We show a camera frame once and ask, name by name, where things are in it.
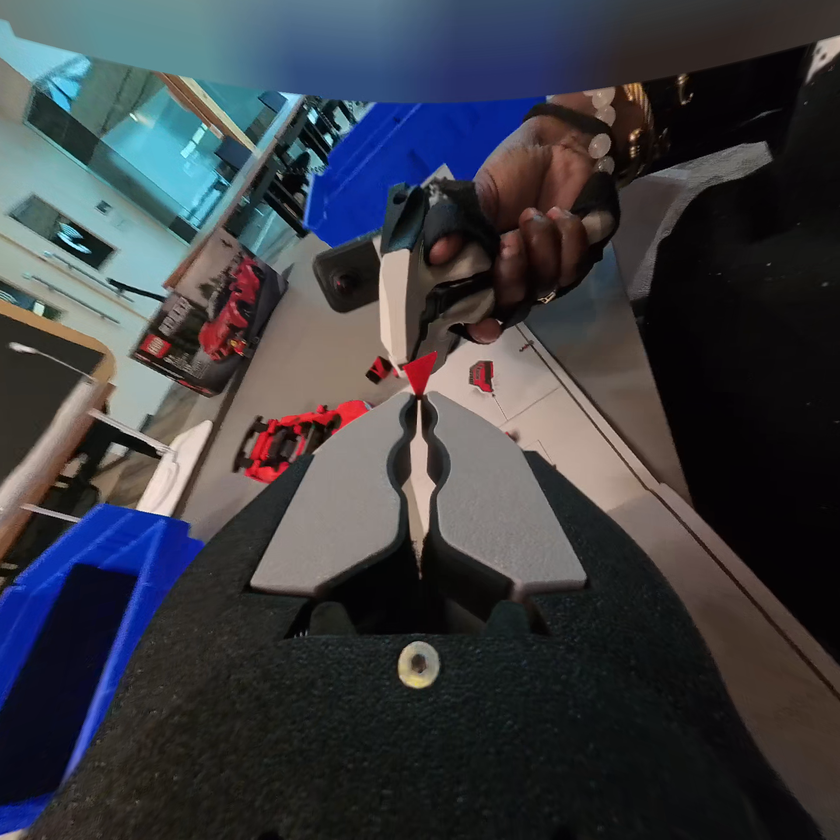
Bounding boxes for red lego car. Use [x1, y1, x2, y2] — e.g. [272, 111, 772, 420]
[233, 399, 374, 484]

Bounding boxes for lego set box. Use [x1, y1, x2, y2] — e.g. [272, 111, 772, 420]
[130, 233, 291, 399]

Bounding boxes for person's right hand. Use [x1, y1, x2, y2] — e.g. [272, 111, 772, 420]
[427, 125, 622, 346]

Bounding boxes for red lego wedge piece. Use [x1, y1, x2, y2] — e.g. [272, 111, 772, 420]
[403, 352, 441, 396]

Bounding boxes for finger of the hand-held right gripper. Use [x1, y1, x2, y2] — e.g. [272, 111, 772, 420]
[377, 234, 434, 379]
[420, 273, 500, 361]

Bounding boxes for blue plastic bin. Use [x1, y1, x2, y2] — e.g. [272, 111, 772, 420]
[0, 504, 207, 804]
[304, 99, 548, 253]

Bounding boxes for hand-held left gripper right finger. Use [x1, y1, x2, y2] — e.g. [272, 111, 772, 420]
[420, 394, 589, 611]

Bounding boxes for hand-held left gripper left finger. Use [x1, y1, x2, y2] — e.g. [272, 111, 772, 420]
[247, 394, 421, 611]

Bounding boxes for beaded bracelets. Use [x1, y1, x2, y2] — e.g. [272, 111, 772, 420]
[584, 83, 660, 174]

